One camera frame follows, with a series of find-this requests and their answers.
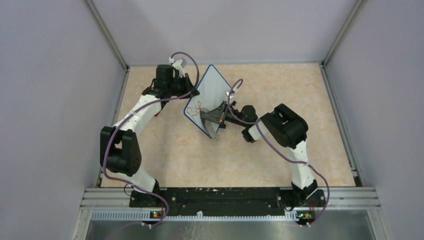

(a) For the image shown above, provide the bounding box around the grey transparent eraser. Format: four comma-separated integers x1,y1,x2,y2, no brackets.
199,108,219,141

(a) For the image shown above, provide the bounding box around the aluminium front rail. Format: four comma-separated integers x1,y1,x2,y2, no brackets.
79,187,382,210

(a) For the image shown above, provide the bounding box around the blue framed whiteboard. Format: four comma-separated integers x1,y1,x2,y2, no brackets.
183,64,231,134

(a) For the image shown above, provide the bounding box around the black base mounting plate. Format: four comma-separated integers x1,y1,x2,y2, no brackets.
129,187,326,217

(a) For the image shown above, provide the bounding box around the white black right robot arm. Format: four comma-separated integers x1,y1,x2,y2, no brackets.
200,101,318,207

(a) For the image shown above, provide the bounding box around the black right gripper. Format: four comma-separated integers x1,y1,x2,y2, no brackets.
201,101,248,128

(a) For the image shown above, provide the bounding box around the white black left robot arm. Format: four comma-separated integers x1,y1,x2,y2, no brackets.
100,62,200,208

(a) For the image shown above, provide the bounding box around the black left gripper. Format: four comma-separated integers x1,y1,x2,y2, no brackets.
168,73,200,100

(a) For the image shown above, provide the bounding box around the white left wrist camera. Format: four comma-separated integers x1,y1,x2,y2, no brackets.
168,57,187,78

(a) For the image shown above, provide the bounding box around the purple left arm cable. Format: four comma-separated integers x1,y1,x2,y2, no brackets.
102,51,200,229

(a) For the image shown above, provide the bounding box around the white cable duct strip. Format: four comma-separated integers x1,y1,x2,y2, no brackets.
91,210,299,222

